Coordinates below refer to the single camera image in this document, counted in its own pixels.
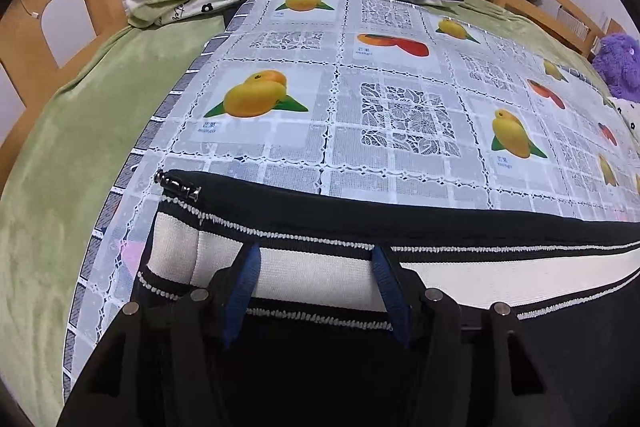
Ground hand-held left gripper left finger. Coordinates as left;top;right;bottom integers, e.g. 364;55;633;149
57;242;263;427

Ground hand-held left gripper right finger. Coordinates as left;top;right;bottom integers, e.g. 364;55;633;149
370;244;583;427

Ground black pants with white stripe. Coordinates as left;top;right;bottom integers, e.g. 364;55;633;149
131;169;640;427

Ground fruit printed plastic tablecloth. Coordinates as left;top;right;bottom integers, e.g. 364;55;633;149
62;0;640;408

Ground green bed sheet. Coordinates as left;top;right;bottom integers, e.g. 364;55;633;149
0;0;640;413

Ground white pillow with black dots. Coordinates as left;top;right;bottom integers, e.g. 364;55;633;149
612;97;640;134

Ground purple plush toy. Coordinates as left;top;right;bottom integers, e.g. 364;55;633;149
592;33;640;101

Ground white ribbed heater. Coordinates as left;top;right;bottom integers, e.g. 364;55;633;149
556;4;589;40

